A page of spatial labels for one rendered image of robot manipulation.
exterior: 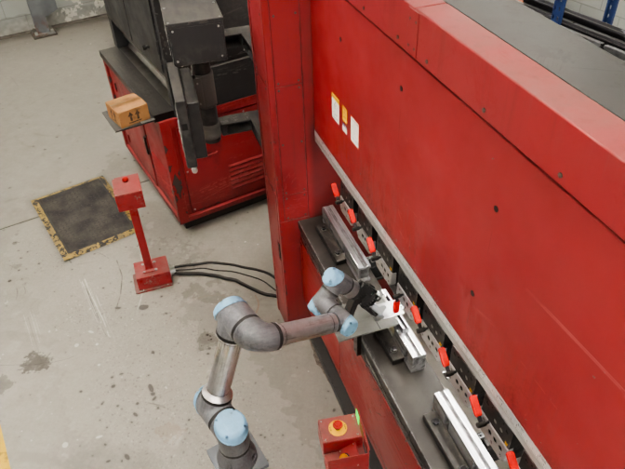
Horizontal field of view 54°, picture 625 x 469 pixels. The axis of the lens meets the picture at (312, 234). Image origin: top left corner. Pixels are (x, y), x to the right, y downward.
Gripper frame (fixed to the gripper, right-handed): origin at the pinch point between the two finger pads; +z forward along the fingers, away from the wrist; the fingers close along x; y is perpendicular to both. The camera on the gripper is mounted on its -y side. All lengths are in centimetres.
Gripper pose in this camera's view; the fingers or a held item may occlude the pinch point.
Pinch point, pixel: (378, 311)
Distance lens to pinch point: 260.3
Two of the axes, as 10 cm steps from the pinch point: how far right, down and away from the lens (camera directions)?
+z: 6.3, 4.3, 6.4
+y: 7.0, -6.7, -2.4
